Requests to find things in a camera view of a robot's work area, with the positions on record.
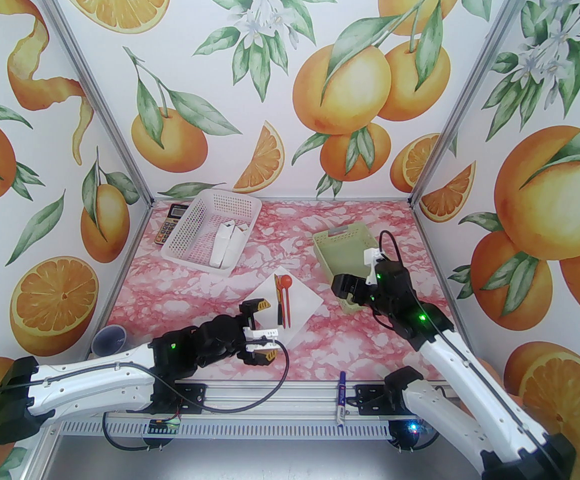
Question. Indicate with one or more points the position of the green perforated plastic tray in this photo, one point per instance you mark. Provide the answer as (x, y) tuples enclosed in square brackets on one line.
[(342, 253)]

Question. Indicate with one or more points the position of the orange plastic spoon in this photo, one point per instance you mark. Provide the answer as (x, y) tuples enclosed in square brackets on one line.
[(285, 281)]

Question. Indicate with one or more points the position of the white paper napkin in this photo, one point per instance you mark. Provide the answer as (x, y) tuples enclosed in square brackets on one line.
[(302, 308)]

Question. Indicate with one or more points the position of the white perforated plastic basket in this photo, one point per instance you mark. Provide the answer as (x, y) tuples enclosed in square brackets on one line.
[(194, 238)]

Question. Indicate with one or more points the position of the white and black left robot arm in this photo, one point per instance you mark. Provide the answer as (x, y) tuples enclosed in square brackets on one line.
[(89, 383)]

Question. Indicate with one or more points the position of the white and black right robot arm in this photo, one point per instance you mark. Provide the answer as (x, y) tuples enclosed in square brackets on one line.
[(470, 368)]

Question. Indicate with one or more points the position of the blue marker pen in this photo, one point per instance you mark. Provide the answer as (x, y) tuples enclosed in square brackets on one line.
[(342, 398)]

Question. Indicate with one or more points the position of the small circuit board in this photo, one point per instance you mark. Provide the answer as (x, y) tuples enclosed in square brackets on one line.
[(164, 425), (417, 428)]

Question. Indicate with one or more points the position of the black and gold calculator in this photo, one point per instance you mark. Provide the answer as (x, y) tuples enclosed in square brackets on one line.
[(167, 228)]

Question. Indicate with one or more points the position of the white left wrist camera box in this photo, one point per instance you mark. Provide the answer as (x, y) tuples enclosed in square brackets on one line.
[(262, 339)]

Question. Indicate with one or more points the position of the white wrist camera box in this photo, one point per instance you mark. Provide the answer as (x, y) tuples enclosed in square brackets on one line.
[(374, 265), (262, 339)]

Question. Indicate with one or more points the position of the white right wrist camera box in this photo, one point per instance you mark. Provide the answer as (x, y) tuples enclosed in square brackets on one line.
[(374, 265)]

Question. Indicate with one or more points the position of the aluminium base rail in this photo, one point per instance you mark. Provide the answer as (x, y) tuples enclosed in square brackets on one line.
[(269, 398)]

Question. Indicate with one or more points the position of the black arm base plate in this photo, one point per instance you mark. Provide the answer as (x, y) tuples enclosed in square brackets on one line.
[(192, 398), (370, 400)]

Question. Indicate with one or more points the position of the aluminium frame post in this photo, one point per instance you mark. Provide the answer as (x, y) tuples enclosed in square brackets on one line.
[(93, 83), (474, 83)]

